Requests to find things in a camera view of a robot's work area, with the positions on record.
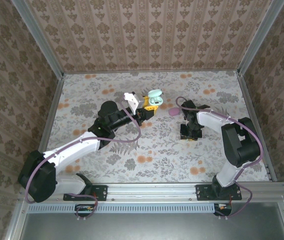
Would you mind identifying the mint earbuds charging case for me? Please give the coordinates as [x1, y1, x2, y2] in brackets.
[147, 89, 164, 106]

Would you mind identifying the pink earbuds charging case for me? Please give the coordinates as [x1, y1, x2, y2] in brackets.
[168, 106, 182, 117]

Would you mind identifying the floral table cover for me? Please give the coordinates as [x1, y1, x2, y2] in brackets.
[43, 71, 270, 183]

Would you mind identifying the black electronics board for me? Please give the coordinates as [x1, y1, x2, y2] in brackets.
[213, 203, 233, 216]
[74, 203, 97, 217]

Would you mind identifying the grey metal sheet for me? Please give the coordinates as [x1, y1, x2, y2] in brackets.
[19, 202, 284, 240]

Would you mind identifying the long purple left arm cable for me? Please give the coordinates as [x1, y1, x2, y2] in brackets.
[24, 97, 142, 204]

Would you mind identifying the long purple arm cable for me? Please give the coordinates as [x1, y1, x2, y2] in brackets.
[175, 96, 263, 187]
[24, 97, 142, 204]

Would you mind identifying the aluminium table edge rail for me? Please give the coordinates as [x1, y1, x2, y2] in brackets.
[33, 74, 64, 176]
[236, 72, 278, 182]

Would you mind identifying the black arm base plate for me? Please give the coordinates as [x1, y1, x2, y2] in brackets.
[63, 184, 108, 202]
[195, 184, 242, 202]

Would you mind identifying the long purple right arm cable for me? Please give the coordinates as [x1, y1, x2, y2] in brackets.
[175, 96, 263, 187]

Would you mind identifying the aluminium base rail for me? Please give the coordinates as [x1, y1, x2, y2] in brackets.
[19, 183, 284, 201]

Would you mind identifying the short purple cable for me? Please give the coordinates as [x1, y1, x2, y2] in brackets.
[66, 193, 100, 222]
[216, 187, 255, 221]

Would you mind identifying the grey slotted cable duct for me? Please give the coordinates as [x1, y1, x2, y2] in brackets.
[28, 202, 219, 214]

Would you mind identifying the aluminium frame post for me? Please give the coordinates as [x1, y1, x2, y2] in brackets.
[237, 0, 284, 76]
[11, 0, 65, 79]

